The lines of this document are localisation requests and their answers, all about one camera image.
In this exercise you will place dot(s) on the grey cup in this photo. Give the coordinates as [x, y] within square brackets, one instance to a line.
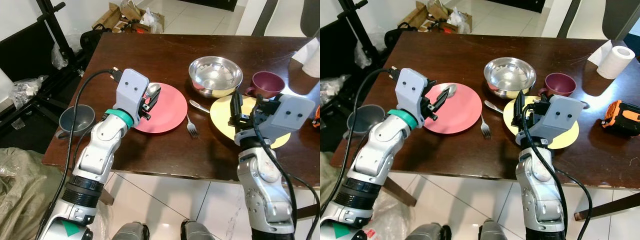
[360, 120]
[75, 122]

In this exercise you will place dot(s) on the orange and black device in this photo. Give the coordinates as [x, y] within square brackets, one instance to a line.
[317, 118]
[622, 117]

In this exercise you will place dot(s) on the silver metal spoon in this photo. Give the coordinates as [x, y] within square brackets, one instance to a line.
[452, 90]
[153, 90]

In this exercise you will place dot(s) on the brown cardboard box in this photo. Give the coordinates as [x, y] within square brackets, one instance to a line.
[112, 20]
[417, 17]

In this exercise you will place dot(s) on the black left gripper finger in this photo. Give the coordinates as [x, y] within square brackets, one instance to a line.
[443, 96]
[154, 101]
[438, 109]
[147, 96]

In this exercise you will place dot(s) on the white paper towel roll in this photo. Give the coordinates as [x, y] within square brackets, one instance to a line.
[616, 61]
[311, 57]

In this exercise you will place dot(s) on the pink round plate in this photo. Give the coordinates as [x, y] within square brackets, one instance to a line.
[170, 112]
[460, 115]

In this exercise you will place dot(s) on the crumpled clear plastic bag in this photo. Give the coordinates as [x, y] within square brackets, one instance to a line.
[25, 90]
[332, 89]

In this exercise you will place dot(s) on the small clear plastic bag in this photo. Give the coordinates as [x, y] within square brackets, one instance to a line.
[361, 56]
[59, 57]

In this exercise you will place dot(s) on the grey left robot leg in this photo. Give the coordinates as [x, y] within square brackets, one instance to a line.
[425, 232]
[130, 231]

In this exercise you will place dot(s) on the dark chair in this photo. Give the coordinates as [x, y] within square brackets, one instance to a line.
[620, 15]
[265, 17]

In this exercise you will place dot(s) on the grey robot leg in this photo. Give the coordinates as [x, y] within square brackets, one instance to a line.
[492, 231]
[130, 231]
[425, 232]
[195, 231]

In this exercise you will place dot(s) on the black metal stand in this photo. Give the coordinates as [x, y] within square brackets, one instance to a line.
[365, 35]
[60, 40]

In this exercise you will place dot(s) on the brown wooden table leg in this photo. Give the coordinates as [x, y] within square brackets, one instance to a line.
[400, 192]
[106, 196]
[607, 205]
[309, 210]

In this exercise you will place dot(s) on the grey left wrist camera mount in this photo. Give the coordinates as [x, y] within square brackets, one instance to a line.
[131, 90]
[411, 90]

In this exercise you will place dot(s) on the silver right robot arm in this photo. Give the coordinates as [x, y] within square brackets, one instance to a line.
[537, 190]
[262, 190]

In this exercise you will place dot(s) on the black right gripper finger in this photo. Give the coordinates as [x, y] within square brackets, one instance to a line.
[523, 104]
[234, 107]
[240, 105]
[517, 107]

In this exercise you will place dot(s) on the black cabinet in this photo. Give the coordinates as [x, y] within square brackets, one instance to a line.
[517, 4]
[210, 4]

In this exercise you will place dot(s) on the black flat panel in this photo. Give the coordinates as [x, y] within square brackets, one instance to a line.
[25, 52]

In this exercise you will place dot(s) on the black bag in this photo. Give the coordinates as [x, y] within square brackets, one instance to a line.
[392, 36]
[95, 40]

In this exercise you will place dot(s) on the olive green sack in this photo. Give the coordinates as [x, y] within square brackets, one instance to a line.
[25, 195]
[330, 172]

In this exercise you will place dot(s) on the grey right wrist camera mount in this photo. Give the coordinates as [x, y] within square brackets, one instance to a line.
[287, 117]
[562, 117]

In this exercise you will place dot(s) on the stainless steel bowl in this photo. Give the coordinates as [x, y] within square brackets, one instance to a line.
[510, 76]
[215, 75]

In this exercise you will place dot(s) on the small silver fork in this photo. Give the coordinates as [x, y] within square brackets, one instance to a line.
[193, 130]
[486, 130]

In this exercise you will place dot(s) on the grey right robot leg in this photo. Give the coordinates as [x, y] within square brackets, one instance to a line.
[492, 231]
[195, 231]

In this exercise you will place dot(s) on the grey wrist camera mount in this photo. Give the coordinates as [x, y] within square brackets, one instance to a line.
[562, 117]
[131, 90]
[287, 117]
[411, 90]

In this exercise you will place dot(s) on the maroon cup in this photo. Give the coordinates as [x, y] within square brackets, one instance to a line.
[267, 84]
[560, 85]

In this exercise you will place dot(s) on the yellow round plate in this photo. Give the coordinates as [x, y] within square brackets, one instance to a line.
[220, 117]
[510, 119]

